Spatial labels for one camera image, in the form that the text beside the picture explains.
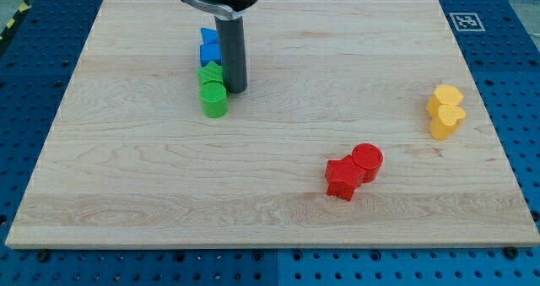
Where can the red cylinder block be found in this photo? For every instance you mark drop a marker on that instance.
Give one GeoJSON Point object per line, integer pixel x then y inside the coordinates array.
{"type": "Point", "coordinates": [369, 158]}

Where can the red star block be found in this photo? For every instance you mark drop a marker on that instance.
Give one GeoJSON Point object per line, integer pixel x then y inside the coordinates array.
{"type": "Point", "coordinates": [343, 177]}

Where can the white fiducial marker tag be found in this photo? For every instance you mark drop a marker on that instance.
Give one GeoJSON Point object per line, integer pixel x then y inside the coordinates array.
{"type": "Point", "coordinates": [467, 22]}

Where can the green cylinder block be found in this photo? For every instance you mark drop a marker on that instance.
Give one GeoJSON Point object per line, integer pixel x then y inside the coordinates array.
{"type": "Point", "coordinates": [214, 100]}

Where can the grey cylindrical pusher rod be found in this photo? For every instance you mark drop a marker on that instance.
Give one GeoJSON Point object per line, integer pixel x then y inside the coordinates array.
{"type": "Point", "coordinates": [233, 54]}

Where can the blue cube block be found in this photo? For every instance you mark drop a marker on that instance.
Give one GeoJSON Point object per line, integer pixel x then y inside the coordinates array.
{"type": "Point", "coordinates": [209, 53]}

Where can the yellow heart block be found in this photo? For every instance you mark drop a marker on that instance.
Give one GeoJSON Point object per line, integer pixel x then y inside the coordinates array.
{"type": "Point", "coordinates": [445, 120]}

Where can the yellow hexagon block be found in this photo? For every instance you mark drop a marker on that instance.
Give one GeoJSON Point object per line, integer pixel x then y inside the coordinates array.
{"type": "Point", "coordinates": [443, 95]}

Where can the light wooden board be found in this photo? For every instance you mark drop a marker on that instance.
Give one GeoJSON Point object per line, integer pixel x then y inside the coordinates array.
{"type": "Point", "coordinates": [131, 161]}

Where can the green star block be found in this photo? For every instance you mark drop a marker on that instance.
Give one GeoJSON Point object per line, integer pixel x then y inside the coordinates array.
{"type": "Point", "coordinates": [211, 73]}

